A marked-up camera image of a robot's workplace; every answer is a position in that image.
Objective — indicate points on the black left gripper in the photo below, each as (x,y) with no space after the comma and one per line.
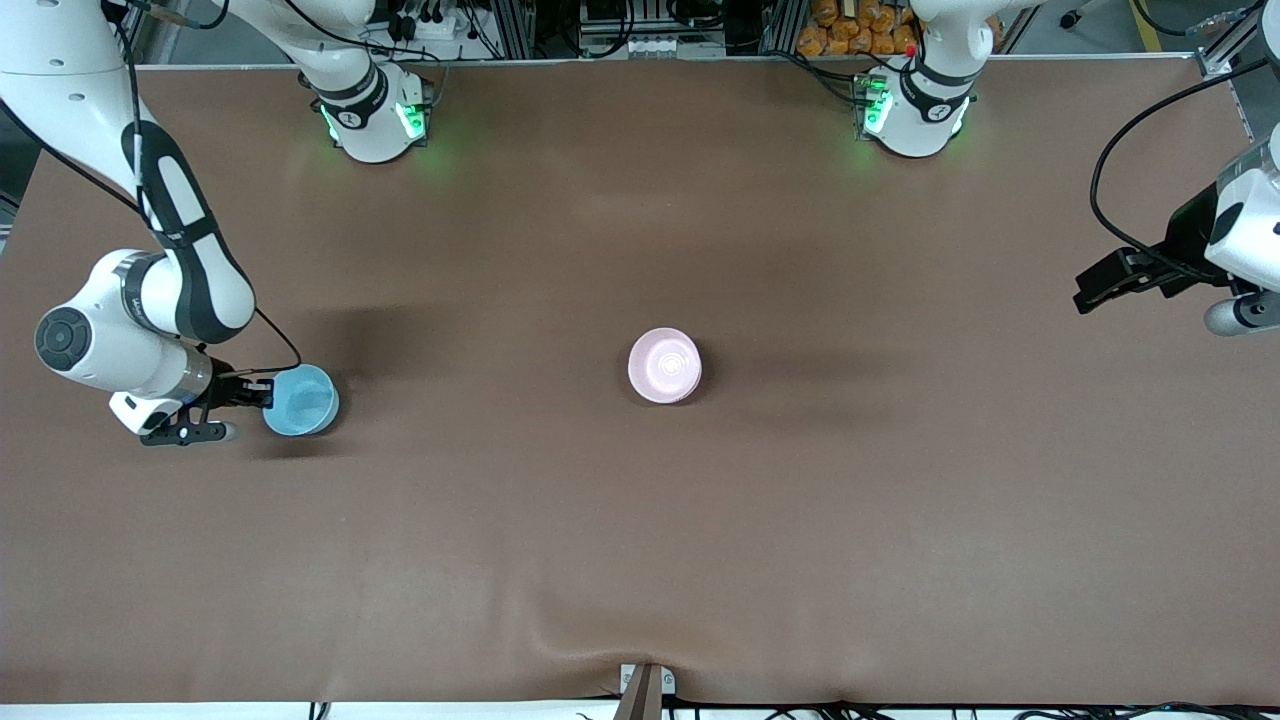
(1187,240)

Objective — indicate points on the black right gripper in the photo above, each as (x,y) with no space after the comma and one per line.
(224,389)

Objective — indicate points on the light blue cup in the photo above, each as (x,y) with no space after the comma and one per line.
(302,402)

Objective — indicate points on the white round bowl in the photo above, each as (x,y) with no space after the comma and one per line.
(664,362)

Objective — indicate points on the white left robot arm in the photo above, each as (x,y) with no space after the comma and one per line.
(925,110)

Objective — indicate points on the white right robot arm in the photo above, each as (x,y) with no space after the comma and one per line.
(60,40)

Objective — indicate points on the pile of orange bags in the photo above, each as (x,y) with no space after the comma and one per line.
(855,25)

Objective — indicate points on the brown table mat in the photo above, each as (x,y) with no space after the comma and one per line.
(640,520)

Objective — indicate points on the white power strip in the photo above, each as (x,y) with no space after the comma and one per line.
(430,25)

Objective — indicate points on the aluminium frame profile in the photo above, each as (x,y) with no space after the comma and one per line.
(1225,50)

